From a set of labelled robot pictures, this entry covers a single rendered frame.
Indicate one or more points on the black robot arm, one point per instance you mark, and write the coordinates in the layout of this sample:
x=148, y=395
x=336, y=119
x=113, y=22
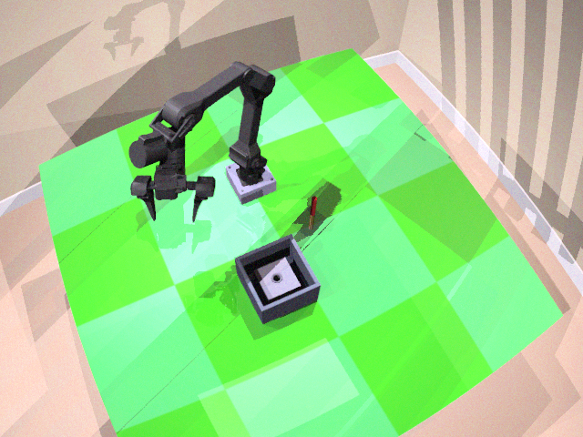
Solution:
x=185, y=110

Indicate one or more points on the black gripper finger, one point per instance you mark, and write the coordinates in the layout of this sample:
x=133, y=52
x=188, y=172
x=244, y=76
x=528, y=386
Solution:
x=196, y=206
x=149, y=201

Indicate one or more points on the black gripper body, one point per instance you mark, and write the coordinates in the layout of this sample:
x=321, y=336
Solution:
x=204, y=186

